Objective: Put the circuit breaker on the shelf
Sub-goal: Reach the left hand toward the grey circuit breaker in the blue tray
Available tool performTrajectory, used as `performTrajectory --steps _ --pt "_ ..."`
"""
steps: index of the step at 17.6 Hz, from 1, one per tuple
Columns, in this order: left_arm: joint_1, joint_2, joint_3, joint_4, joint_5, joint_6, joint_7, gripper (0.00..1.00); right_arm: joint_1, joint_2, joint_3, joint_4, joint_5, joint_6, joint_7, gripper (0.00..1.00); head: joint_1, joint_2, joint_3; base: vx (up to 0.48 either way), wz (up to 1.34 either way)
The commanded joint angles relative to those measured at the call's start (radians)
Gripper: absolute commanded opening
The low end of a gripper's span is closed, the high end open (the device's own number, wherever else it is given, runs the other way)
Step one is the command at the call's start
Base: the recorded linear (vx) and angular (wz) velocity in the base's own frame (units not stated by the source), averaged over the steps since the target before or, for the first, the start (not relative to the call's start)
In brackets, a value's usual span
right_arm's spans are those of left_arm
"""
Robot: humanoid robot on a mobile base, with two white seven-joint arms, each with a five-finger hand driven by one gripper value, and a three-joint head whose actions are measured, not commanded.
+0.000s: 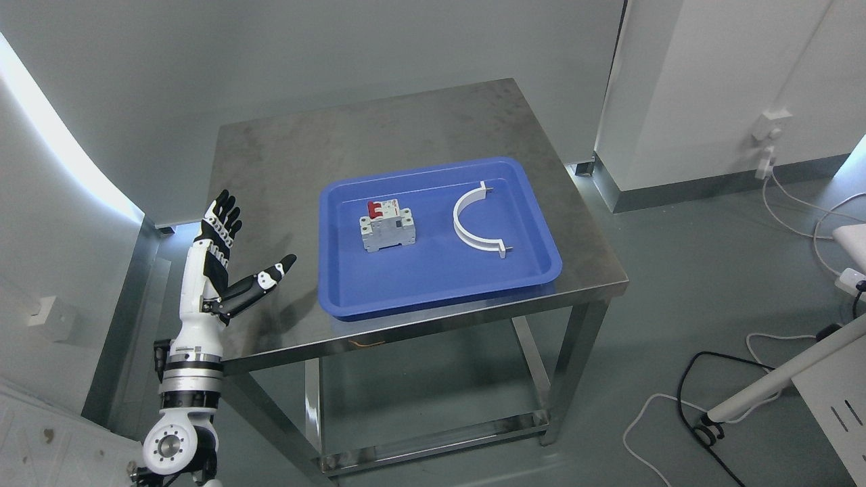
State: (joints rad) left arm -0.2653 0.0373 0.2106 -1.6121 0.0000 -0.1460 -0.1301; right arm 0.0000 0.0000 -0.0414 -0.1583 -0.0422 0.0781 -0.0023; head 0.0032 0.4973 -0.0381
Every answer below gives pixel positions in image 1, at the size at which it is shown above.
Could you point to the grey circuit breaker red switch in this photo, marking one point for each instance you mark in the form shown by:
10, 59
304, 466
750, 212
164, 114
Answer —
386, 225

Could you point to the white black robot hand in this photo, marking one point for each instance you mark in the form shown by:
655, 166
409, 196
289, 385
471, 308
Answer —
208, 301

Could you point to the blue plastic tray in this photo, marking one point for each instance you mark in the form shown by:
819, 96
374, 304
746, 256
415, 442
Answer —
437, 269

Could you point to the white stand leg with caster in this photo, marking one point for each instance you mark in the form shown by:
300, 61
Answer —
708, 430

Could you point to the stainless steel table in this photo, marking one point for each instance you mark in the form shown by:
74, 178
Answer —
278, 167

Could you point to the white wall socket box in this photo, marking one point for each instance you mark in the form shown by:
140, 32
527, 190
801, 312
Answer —
766, 130

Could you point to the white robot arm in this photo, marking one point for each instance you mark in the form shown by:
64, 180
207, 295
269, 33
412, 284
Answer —
183, 441

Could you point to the white curved pipe clamp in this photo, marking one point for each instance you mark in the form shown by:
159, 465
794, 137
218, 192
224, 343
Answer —
477, 221

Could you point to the white wall outlet left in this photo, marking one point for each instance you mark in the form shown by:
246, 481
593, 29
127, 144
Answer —
54, 320

